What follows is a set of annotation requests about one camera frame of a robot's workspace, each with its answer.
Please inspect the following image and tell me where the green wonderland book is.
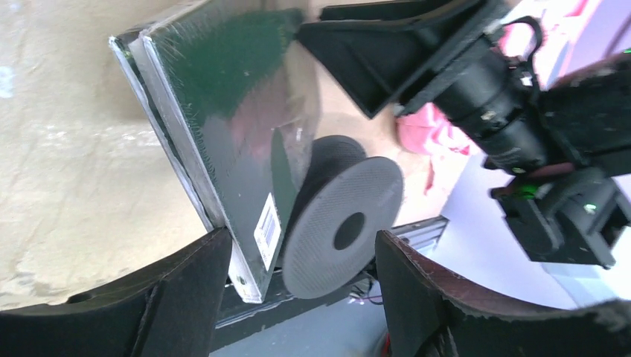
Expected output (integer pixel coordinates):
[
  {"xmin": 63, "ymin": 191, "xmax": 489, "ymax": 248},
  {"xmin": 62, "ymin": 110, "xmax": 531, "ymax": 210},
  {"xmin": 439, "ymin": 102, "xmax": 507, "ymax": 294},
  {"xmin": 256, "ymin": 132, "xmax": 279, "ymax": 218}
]
[{"xmin": 109, "ymin": 1, "xmax": 320, "ymax": 303}]

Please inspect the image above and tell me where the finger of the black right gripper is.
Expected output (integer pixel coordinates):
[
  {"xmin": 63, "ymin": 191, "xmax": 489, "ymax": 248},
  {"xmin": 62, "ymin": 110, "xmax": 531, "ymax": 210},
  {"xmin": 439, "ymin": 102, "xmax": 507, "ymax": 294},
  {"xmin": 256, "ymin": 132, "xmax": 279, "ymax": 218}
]
[{"xmin": 296, "ymin": 1, "xmax": 511, "ymax": 118}]

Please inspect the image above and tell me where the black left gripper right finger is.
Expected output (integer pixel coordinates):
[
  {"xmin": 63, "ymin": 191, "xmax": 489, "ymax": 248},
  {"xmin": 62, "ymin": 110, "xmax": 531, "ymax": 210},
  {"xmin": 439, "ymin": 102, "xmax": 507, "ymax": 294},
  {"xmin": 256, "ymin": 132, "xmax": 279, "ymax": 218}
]
[{"xmin": 375, "ymin": 231, "xmax": 630, "ymax": 356}]

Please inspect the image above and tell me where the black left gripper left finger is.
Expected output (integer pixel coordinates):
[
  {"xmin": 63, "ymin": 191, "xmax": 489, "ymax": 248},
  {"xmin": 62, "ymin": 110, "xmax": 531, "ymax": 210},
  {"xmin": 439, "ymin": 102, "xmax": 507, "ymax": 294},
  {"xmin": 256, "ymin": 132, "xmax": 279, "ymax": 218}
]
[{"xmin": 1, "ymin": 228, "xmax": 232, "ymax": 356}]

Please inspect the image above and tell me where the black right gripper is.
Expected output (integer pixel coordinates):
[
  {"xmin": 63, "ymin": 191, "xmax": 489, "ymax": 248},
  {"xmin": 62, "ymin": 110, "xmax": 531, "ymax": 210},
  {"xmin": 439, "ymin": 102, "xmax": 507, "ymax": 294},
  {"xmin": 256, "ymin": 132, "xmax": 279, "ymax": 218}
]
[{"xmin": 394, "ymin": 29, "xmax": 631, "ymax": 269}]

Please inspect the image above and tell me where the pink student backpack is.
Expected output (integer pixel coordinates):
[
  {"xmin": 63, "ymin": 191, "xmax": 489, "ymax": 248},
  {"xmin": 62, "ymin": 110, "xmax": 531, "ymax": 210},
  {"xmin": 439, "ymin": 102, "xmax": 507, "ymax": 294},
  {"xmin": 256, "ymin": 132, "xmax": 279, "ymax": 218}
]
[{"xmin": 397, "ymin": 0, "xmax": 600, "ymax": 195}]

